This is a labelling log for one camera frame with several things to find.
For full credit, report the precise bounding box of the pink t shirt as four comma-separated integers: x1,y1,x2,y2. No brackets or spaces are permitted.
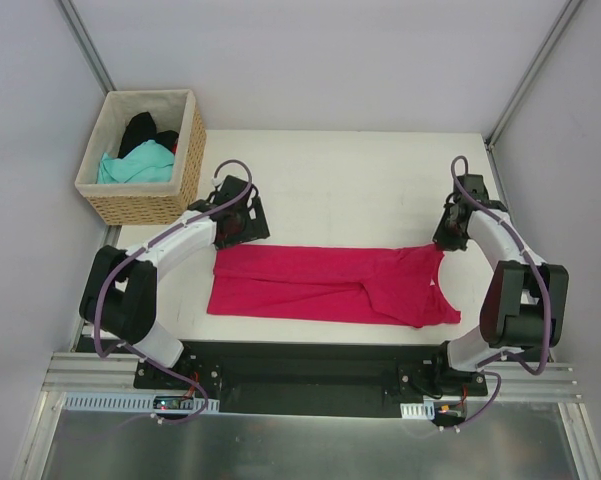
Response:
207,244,461,329

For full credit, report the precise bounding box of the wicker laundry basket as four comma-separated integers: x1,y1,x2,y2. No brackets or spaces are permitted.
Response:
74,89,206,225

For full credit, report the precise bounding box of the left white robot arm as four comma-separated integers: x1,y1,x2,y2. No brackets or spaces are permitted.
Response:
79,175,269,389

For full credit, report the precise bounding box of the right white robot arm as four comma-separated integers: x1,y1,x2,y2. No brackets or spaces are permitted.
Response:
430,173,569,395

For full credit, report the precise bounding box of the teal t shirt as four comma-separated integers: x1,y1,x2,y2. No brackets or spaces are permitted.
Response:
96,140,175,184

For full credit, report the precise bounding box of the black t shirt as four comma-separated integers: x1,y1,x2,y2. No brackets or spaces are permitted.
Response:
118,111,179,158

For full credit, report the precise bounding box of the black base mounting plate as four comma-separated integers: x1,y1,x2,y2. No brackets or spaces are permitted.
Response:
133,341,487,418

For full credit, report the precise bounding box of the right aluminium frame post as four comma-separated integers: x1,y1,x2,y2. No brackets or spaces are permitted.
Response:
485,0,586,152

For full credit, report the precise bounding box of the aluminium frame post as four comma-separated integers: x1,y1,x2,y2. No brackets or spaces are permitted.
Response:
485,0,586,152
54,0,116,94

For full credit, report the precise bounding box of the right slotted cable duct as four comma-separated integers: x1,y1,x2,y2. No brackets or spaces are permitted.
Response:
400,402,435,421

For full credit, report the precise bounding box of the slotted cable duct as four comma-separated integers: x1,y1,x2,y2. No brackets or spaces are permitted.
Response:
400,402,435,421
64,392,220,415

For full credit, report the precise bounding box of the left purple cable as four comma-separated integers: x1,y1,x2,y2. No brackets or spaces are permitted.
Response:
93,159,259,426

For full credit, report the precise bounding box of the aluminium front rail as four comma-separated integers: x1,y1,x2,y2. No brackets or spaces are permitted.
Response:
42,352,585,403

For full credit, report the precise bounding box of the left slotted cable duct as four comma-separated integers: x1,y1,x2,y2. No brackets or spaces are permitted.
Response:
64,392,220,415

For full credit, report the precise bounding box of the left aluminium frame post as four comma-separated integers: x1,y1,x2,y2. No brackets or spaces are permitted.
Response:
54,0,116,94

